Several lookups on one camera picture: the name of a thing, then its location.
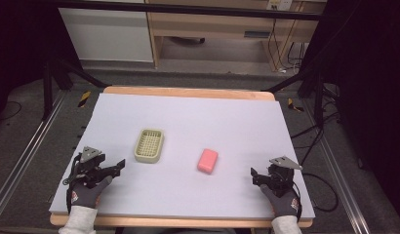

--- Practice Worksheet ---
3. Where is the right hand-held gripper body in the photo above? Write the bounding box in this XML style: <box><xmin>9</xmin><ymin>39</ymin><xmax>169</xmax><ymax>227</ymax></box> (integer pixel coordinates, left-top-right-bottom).
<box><xmin>257</xmin><ymin>155</ymin><xmax>303</xmax><ymax>198</ymax></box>

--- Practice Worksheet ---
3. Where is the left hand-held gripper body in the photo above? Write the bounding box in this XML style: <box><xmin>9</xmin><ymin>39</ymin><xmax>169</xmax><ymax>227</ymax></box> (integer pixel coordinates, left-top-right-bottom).
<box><xmin>62</xmin><ymin>146</ymin><xmax>118</xmax><ymax>189</ymax></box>

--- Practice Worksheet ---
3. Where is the pale green soap dish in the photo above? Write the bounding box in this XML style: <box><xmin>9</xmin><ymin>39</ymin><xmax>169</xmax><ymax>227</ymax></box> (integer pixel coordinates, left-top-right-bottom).
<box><xmin>134</xmin><ymin>128</ymin><xmax>165</xmax><ymax>164</ymax></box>

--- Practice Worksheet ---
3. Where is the pink soap bar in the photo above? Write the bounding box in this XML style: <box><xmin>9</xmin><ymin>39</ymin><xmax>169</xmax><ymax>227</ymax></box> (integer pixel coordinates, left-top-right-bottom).
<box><xmin>196</xmin><ymin>148</ymin><xmax>220</xmax><ymax>175</ymax></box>

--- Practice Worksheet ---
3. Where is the person's left hand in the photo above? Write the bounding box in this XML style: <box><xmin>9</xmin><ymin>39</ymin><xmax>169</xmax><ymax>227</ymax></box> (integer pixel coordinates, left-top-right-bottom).
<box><xmin>66</xmin><ymin>175</ymin><xmax>114</xmax><ymax>210</ymax></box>

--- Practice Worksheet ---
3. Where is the person's right hand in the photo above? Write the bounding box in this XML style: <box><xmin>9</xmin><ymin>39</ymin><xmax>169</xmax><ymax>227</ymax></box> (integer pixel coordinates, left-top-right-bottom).
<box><xmin>260</xmin><ymin>183</ymin><xmax>301</xmax><ymax>218</ymax></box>

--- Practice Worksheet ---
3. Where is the yellow black striped marker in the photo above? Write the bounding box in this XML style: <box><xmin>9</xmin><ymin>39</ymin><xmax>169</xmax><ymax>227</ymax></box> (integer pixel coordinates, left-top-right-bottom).
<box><xmin>77</xmin><ymin>90</ymin><xmax>92</xmax><ymax>108</ymax></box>
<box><xmin>287</xmin><ymin>97</ymin><xmax>304</xmax><ymax>114</ymax></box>

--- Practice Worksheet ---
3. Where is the white table mat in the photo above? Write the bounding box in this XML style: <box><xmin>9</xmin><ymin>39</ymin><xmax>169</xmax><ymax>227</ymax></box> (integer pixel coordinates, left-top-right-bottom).
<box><xmin>48</xmin><ymin>93</ymin><xmax>316</xmax><ymax>219</ymax></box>

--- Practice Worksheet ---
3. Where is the black metal stand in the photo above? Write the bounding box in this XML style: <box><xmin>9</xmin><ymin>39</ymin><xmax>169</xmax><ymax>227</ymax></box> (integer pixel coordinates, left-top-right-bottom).
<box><xmin>260</xmin><ymin>64</ymin><xmax>326</xmax><ymax>128</ymax></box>
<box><xmin>41</xmin><ymin>58</ymin><xmax>108</xmax><ymax>121</ymax></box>

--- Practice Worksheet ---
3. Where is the wooden table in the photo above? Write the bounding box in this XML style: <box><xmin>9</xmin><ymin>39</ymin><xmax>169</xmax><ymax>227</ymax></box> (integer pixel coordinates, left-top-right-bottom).
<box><xmin>50</xmin><ymin>85</ymin><xmax>314</xmax><ymax>229</ymax></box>

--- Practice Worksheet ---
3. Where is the white cabinet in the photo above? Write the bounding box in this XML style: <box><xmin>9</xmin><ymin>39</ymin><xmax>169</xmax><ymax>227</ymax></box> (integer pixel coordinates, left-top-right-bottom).
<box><xmin>58</xmin><ymin>7</ymin><xmax>155</xmax><ymax>63</ymax></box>

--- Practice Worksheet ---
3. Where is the wooden desk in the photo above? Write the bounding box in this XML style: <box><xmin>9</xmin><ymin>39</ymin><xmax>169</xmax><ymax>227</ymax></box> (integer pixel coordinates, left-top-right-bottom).
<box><xmin>145</xmin><ymin>0</ymin><xmax>328</xmax><ymax>72</ymax></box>

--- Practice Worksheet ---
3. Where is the black cable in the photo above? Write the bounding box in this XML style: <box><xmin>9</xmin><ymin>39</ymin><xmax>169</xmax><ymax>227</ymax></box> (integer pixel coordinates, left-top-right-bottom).
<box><xmin>299</xmin><ymin>173</ymin><xmax>340</xmax><ymax>214</ymax></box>
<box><xmin>290</xmin><ymin>110</ymin><xmax>340</xmax><ymax>167</ymax></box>

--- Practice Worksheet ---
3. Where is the metal floor rail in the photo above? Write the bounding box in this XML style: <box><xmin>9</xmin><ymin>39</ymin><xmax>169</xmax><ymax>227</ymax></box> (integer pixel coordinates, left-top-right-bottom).
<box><xmin>301</xmin><ymin>97</ymin><xmax>381</xmax><ymax>234</ymax></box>
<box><xmin>0</xmin><ymin>91</ymin><xmax>68</xmax><ymax>225</ymax></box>

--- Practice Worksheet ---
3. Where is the black metal frame bar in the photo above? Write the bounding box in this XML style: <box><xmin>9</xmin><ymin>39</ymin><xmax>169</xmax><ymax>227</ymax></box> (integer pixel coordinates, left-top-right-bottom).
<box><xmin>41</xmin><ymin>0</ymin><xmax>323</xmax><ymax>21</ymax></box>

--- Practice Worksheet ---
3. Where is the white wall socket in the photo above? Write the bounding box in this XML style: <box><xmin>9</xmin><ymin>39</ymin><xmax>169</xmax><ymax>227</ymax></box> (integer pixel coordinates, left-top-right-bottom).
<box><xmin>266</xmin><ymin>0</ymin><xmax>294</xmax><ymax>12</ymax></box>

